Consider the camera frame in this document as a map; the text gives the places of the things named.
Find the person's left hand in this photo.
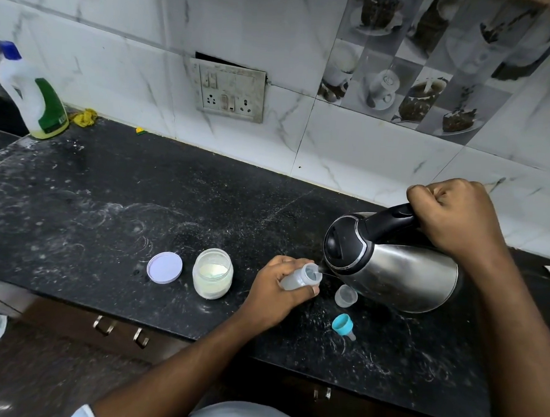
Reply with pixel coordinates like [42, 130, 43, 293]
[244, 253, 323, 335]

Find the person's right hand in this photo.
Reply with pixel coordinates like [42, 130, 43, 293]
[401, 175, 512, 267]

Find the clear plastic baby bottle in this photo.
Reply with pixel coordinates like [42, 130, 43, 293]
[279, 260, 324, 293]

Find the clear milk powder jar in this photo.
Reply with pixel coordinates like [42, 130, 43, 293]
[190, 246, 235, 302]

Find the translucent dome bottle cap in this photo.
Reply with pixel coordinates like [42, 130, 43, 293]
[333, 284, 359, 310]

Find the teal nipple ring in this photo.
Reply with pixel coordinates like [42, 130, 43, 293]
[330, 312, 358, 342]

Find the steel electric kettle black handle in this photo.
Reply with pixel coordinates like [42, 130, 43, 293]
[319, 199, 466, 317]

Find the lilac round jar lid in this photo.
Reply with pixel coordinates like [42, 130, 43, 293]
[145, 250, 184, 287]

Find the person's left forearm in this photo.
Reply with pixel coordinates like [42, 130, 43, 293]
[90, 306, 269, 417]

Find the person's right forearm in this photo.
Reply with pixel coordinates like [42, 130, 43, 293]
[469, 248, 550, 417]

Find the white detergent bottle green label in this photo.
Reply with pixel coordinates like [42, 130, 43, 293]
[0, 40, 75, 142]

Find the light blue left sleeve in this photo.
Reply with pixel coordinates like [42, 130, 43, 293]
[65, 402, 101, 417]

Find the crumpled yellow rag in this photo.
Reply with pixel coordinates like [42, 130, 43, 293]
[68, 107, 99, 129]

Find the black stone sink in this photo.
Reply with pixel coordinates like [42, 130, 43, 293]
[0, 79, 32, 138]

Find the grimy wall socket plate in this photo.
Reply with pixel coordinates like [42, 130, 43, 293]
[186, 57, 268, 124]

